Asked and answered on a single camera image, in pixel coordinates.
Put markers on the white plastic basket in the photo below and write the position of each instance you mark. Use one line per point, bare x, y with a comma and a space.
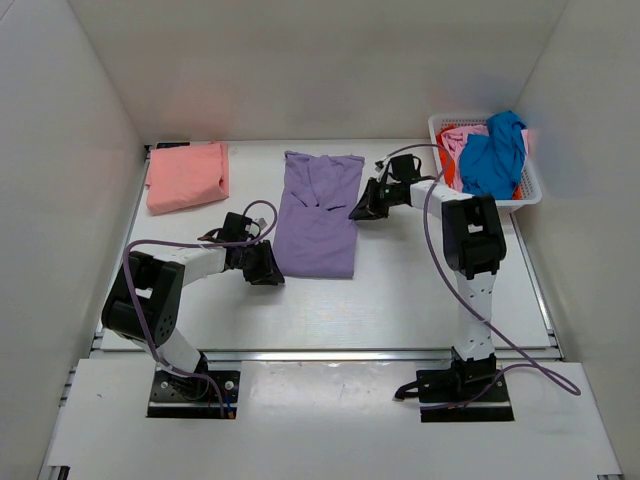
528, 191

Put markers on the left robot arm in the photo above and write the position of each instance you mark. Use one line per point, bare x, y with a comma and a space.
143, 303

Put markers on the light pink t shirt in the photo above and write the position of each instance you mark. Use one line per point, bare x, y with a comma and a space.
455, 141

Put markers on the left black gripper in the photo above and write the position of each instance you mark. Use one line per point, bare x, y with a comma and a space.
268, 264

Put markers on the blue t shirt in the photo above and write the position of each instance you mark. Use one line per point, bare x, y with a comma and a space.
492, 164

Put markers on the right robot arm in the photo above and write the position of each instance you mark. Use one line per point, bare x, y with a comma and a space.
473, 246

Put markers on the orange t shirt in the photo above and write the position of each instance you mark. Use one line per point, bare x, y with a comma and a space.
446, 161

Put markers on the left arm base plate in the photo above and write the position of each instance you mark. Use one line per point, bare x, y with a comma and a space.
174, 397

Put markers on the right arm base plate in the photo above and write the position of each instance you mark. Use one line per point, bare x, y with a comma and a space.
444, 398

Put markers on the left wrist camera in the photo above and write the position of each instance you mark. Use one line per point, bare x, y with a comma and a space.
257, 226

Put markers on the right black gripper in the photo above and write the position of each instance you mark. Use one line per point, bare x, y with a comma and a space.
369, 207

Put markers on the purple t shirt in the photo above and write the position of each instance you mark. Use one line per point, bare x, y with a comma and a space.
315, 238

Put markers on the folded pink t shirt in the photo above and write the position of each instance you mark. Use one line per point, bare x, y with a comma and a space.
183, 177

